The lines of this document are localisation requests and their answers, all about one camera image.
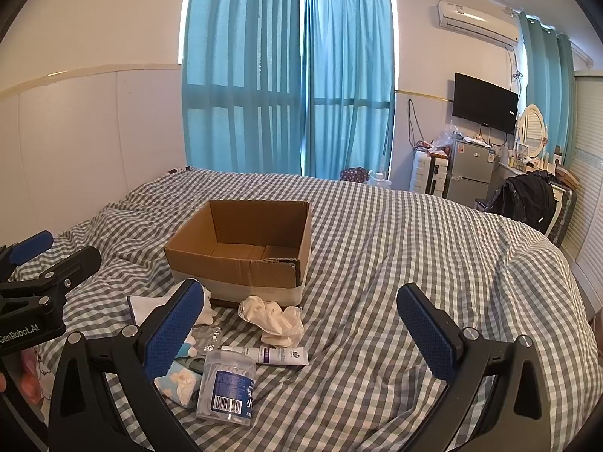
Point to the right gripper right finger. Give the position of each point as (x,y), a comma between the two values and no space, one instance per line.
(516,415)

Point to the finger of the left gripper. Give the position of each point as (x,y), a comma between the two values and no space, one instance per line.
(18,254)
(69,273)

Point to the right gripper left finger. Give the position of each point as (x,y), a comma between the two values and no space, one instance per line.
(83,414)

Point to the white bunny figurine blue star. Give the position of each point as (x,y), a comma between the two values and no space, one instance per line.
(179,384)

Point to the white sock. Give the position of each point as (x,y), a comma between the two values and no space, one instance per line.
(140,307)

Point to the silver foil blister pack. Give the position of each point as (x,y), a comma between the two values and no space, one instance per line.
(207,338)

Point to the clear cotton swab box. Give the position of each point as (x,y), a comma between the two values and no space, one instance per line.
(227,387)

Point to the white cream tube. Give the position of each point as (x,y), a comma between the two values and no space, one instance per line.
(287,356)

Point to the cream sock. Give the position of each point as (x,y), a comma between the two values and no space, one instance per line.
(281,328)

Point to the grey-green scissors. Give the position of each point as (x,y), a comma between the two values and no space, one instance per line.
(195,364)

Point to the grey checked bed cover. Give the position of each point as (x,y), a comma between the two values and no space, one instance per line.
(366,387)

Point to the brown cardboard box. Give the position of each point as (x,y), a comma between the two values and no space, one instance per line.
(242,248)

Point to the white slatted wardrobe door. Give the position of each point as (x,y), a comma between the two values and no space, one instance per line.
(582,244)

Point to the black backpack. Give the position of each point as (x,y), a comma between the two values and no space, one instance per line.
(527,198)

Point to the wooden dressing table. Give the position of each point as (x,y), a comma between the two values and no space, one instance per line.
(501,172)

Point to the grey mini fridge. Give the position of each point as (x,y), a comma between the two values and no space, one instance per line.
(469,172)

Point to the white suitcase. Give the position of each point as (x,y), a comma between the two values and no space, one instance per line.
(429,172)

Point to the clear water bottle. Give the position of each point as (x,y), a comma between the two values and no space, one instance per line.
(378,179)

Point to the white oval mirror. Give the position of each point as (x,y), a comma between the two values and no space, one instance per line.
(531,132)

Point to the clear plastic bag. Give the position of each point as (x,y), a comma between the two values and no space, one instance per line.
(446,137)

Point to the dark patterned bag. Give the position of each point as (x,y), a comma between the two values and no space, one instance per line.
(358,175)

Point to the left blue curtain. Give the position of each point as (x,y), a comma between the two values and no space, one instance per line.
(241,86)

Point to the blue curtain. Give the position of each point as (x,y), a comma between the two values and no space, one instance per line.
(349,80)
(241,86)
(550,84)

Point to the far blue curtain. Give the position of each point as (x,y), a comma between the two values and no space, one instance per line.
(550,84)

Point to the right blue curtain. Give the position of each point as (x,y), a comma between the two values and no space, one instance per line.
(349,80)

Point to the white air conditioner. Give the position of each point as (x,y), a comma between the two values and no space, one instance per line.
(475,23)

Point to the black wall television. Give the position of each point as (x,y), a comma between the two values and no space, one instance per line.
(484,103)

